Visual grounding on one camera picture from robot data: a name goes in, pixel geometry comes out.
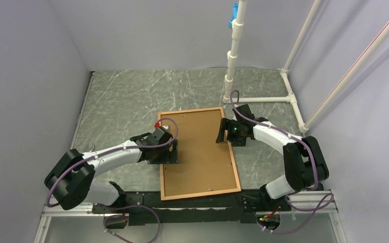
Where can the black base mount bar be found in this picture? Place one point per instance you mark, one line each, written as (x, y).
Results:
(146, 207)

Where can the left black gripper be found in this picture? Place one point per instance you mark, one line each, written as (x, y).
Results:
(170, 157)

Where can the aluminium rail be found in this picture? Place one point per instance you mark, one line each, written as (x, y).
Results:
(310, 202)

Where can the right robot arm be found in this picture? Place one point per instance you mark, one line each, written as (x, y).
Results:
(304, 163)

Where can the wooden picture frame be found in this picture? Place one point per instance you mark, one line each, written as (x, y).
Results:
(201, 196)

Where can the blue clip on pipe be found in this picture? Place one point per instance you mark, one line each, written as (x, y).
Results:
(233, 15)

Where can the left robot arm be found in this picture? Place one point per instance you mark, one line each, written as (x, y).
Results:
(71, 180)

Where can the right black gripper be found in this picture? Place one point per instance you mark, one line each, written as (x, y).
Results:
(224, 125)

